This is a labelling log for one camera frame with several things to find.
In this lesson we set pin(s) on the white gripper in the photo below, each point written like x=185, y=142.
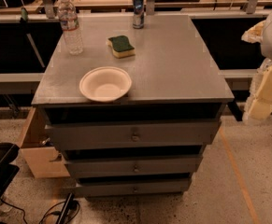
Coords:
x=259, y=103

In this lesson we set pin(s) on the green and yellow sponge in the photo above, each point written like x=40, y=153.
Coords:
x=121, y=46

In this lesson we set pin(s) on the top grey drawer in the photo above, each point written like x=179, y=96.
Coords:
x=78, y=137

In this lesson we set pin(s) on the grey drawer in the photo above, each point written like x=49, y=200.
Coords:
x=134, y=188
x=78, y=137
x=133, y=166

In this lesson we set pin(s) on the grey drawer cabinet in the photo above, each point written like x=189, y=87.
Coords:
x=174, y=79

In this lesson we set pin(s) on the blue energy drink can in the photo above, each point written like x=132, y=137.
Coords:
x=138, y=18

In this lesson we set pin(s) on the white paper bowl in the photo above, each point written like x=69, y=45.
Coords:
x=105, y=84

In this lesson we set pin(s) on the middle grey drawer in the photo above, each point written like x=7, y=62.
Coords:
x=133, y=166

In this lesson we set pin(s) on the bottom grey drawer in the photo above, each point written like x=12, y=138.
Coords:
x=134, y=188

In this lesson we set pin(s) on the clear plastic water bottle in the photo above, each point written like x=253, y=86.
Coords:
x=69, y=21

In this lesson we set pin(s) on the light wooden box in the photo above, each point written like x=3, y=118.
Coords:
x=41, y=156

